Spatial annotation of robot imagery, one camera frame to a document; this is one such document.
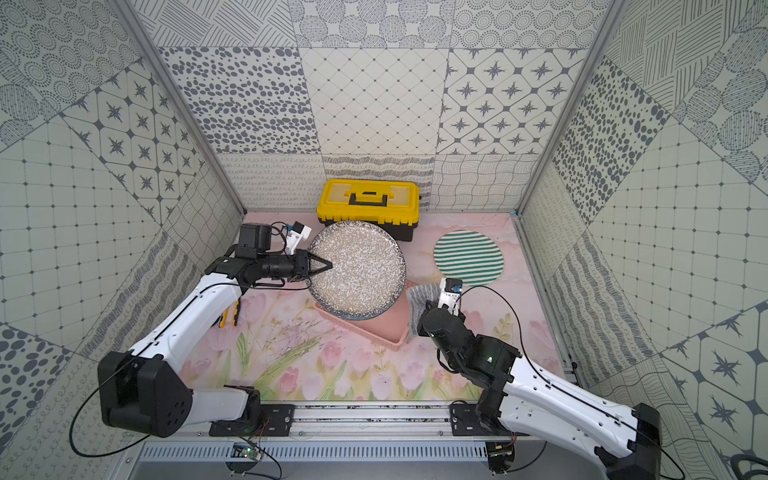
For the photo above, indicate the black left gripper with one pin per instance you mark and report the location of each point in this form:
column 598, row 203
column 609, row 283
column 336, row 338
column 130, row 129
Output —
column 301, row 264

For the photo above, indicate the grey fluffy cloth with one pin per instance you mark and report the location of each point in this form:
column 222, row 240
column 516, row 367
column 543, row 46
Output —
column 422, row 299

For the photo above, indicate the green white striped plate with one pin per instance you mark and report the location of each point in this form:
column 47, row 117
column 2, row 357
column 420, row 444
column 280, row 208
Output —
column 469, row 256

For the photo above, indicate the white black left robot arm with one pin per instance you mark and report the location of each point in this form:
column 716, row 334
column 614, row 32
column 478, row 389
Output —
column 140, row 390

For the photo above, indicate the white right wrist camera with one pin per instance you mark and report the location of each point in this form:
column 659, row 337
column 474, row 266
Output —
column 450, row 295

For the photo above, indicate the pink perforated plastic basket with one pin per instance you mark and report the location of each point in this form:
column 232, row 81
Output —
column 390, row 329

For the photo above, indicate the speckled grey ceramic plate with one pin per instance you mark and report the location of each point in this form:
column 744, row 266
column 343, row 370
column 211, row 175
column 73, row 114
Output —
column 368, row 274

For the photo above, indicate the yellow handled pliers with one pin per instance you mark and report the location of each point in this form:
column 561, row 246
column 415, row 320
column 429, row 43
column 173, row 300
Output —
column 230, row 317

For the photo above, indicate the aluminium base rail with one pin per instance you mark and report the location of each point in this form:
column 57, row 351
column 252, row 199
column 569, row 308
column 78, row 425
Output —
column 401, row 421

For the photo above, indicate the yellow and black toolbox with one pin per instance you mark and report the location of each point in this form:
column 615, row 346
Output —
column 392, row 205

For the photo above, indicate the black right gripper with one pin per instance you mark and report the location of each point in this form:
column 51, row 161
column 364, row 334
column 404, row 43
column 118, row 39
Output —
column 428, row 311

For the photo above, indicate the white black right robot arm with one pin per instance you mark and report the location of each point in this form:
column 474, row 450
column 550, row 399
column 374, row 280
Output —
column 519, row 396

